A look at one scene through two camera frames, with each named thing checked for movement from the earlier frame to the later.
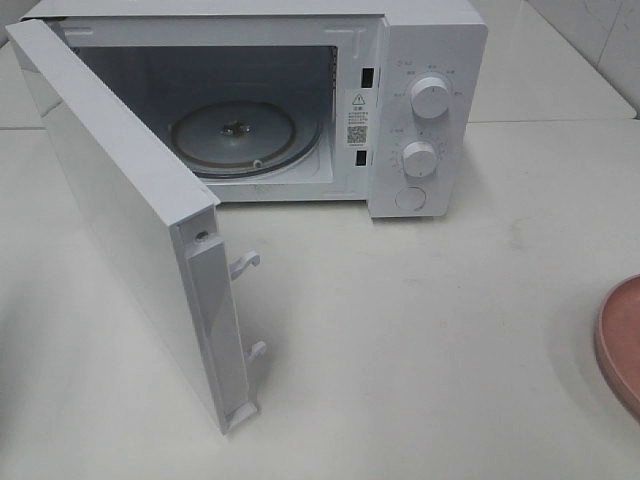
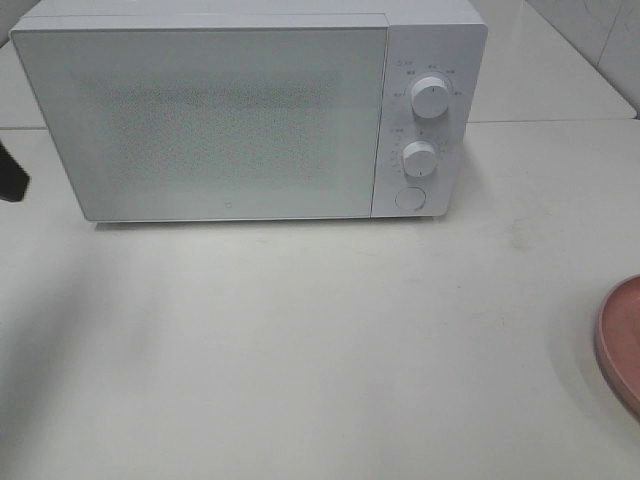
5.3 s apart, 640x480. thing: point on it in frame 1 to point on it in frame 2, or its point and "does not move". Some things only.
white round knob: x=419 y=159 does not move
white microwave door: x=158 y=219 to x=211 y=116
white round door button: x=411 y=198 does not move
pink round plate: x=617 y=342 does not move
